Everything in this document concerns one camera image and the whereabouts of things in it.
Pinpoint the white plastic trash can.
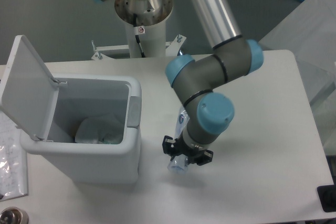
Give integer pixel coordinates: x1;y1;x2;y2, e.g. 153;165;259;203
1;35;142;184

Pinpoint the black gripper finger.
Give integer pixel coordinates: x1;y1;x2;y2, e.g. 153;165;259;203
195;150;213;166
162;135;177;159

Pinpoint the black device at table edge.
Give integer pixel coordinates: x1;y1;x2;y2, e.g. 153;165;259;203
317;185;335;212

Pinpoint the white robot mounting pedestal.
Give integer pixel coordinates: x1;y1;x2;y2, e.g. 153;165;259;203
90;0;186;61

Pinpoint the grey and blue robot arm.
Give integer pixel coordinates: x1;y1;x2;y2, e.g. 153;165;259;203
95;0;264;166

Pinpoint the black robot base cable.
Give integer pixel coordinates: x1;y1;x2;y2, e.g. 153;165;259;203
133;13;146;58

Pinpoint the clear plastic water bottle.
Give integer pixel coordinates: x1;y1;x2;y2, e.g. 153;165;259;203
167;106;190;175

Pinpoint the translucent side table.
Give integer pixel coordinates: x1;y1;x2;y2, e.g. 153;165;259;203
260;0;335;156

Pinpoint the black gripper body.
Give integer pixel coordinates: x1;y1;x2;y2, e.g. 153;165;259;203
175;138;204;165

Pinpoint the clear plastic wrapper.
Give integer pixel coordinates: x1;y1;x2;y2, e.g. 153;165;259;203
75;113;124;144

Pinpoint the paper sheet in plastic sleeve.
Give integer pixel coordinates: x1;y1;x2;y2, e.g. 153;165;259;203
1;112;28;201

